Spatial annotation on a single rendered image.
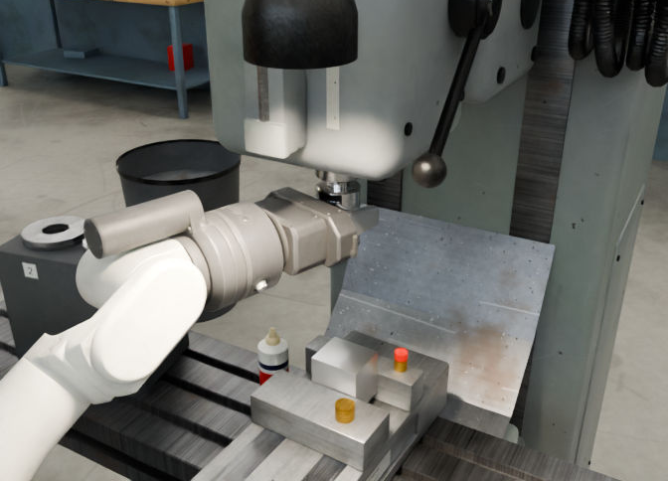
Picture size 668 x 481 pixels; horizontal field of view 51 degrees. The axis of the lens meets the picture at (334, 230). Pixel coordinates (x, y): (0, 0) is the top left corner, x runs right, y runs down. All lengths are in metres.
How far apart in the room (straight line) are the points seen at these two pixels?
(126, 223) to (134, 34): 6.27
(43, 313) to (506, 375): 0.66
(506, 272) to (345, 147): 0.54
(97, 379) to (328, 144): 0.27
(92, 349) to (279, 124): 0.23
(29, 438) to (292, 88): 0.34
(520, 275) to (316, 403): 0.42
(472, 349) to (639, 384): 1.68
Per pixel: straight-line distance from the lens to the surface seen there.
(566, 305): 1.12
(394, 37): 0.58
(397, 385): 0.85
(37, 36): 7.84
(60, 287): 1.02
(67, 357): 0.57
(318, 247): 0.68
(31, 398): 0.59
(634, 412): 2.60
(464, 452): 0.93
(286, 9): 0.42
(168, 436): 0.96
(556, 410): 1.23
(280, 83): 0.58
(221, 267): 0.61
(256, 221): 0.64
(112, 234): 0.59
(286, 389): 0.83
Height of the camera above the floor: 1.54
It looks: 25 degrees down
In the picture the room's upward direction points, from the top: straight up
